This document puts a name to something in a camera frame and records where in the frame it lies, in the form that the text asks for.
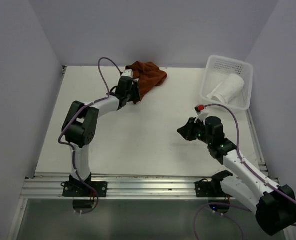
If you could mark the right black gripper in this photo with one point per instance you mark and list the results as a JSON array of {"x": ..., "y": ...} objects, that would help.
[{"x": 186, "y": 130}]

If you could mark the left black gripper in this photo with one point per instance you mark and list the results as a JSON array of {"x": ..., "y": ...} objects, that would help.
[{"x": 136, "y": 96}]

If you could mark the brown towel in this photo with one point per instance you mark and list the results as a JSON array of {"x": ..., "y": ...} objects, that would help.
[{"x": 149, "y": 76}]

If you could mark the white towel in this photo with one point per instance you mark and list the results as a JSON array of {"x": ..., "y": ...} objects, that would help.
[{"x": 226, "y": 90}]

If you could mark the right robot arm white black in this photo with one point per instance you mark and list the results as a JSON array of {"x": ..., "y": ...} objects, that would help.
[{"x": 272, "y": 205}]

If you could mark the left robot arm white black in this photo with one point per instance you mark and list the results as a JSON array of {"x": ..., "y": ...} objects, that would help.
[{"x": 80, "y": 124}]

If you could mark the white plastic basket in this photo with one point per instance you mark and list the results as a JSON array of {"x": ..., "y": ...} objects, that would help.
[{"x": 216, "y": 70}]

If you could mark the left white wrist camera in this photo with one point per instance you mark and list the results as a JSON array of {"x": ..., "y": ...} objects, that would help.
[{"x": 127, "y": 73}]

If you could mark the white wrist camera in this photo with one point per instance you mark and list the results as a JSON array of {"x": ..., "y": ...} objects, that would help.
[
  {"x": 201, "y": 112},
  {"x": 127, "y": 73}
]

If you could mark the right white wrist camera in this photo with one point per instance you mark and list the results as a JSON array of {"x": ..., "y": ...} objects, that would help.
[{"x": 201, "y": 112}]

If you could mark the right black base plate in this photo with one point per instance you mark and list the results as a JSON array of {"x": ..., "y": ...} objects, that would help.
[{"x": 208, "y": 189}]

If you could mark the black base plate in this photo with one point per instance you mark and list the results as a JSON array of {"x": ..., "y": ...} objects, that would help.
[
  {"x": 79, "y": 190},
  {"x": 208, "y": 189}
]

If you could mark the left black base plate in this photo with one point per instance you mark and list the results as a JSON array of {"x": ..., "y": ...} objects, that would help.
[{"x": 79, "y": 190}]

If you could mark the aluminium mounting rail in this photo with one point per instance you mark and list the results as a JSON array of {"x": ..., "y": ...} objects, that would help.
[{"x": 119, "y": 187}]

